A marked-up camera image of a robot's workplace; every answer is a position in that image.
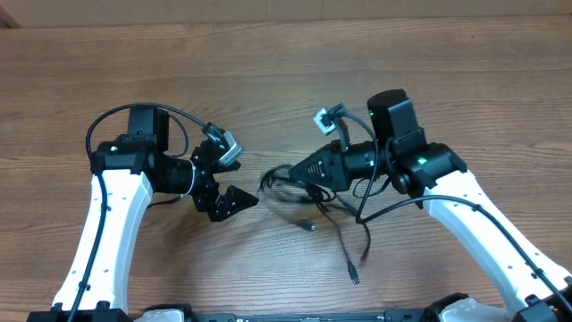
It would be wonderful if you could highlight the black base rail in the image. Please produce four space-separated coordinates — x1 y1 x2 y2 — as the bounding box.
142 292 510 322

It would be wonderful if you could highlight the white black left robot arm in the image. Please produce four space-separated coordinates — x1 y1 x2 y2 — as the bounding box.
28 103 259 321

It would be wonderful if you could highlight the black USB cable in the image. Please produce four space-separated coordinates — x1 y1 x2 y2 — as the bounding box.
303 182 373 285

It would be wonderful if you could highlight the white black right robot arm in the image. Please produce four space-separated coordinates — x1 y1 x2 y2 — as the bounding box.
289 89 571 321

